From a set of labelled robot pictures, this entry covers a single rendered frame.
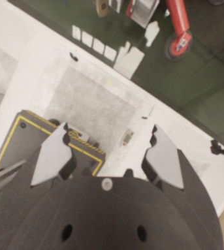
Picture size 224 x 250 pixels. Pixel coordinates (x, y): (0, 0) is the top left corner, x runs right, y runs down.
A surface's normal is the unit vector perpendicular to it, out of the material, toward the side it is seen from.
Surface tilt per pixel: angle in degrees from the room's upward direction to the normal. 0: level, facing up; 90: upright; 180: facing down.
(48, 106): 0
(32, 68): 10
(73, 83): 0
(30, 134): 0
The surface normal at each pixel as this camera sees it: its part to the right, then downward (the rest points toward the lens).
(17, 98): -0.12, 0.02
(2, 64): 0.06, 0.13
